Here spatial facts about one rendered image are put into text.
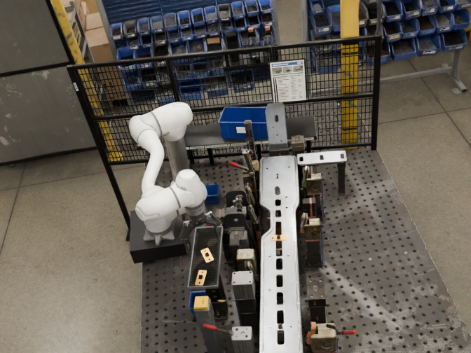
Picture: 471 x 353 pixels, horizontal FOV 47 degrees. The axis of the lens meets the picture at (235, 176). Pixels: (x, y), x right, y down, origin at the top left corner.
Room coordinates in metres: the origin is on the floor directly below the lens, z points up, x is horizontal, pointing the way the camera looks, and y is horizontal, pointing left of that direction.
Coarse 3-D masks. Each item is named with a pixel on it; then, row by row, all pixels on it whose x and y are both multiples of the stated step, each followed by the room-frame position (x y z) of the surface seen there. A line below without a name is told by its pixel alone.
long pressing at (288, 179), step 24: (264, 168) 2.46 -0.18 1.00; (288, 168) 2.43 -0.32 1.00; (264, 192) 2.26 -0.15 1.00; (288, 192) 2.23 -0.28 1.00; (288, 216) 2.04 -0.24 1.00; (264, 240) 1.90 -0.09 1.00; (288, 240) 1.87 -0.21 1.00; (264, 264) 1.75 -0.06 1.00; (288, 264) 1.72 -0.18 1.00; (264, 288) 1.60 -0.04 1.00; (288, 288) 1.58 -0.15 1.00; (264, 312) 1.47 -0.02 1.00; (288, 312) 1.44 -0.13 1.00; (264, 336) 1.35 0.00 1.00; (288, 336) 1.32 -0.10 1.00
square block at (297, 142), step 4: (292, 136) 2.65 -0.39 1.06; (296, 136) 2.64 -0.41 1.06; (300, 136) 2.63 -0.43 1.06; (292, 140) 2.61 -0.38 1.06; (296, 140) 2.60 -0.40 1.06; (300, 140) 2.59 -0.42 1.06; (292, 144) 2.58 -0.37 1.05; (296, 144) 2.57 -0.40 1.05; (300, 144) 2.57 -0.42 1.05; (292, 148) 2.58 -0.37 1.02; (296, 148) 2.57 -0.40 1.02; (300, 148) 2.57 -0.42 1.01; (304, 148) 2.57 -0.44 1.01; (292, 152) 2.58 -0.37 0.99; (296, 152) 2.58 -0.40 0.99; (300, 152) 2.57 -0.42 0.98; (296, 156) 2.58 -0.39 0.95; (300, 160) 2.57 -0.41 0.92; (300, 168) 2.60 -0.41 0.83; (300, 172) 2.60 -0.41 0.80; (300, 176) 2.60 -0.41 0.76; (300, 180) 2.58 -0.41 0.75; (300, 184) 2.58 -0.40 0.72
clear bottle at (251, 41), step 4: (248, 28) 3.02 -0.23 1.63; (252, 28) 3.01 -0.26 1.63; (252, 32) 3.00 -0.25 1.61; (248, 36) 3.00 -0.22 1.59; (252, 36) 2.99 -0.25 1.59; (248, 40) 2.99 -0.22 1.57; (252, 40) 2.98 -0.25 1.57; (256, 40) 2.99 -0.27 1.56; (248, 44) 2.99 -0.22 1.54; (252, 44) 2.98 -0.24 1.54; (256, 44) 2.99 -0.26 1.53; (256, 52) 2.98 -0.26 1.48; (252, 56) 2.98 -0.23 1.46; (256, 56) 2.98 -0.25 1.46
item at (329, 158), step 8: (320, 152) 2.52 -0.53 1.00; (328, 152) 2.51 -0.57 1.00; (336, 152) 2.49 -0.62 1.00; (344, 152) 2.48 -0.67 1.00; (304, 160) 2.47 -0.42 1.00; (312, 160) 2.46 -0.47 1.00; (320, 160) 2.44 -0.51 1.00; (328, 160) 2.43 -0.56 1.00; (336, 160) 2.42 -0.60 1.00; (344, 160) 2.40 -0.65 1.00
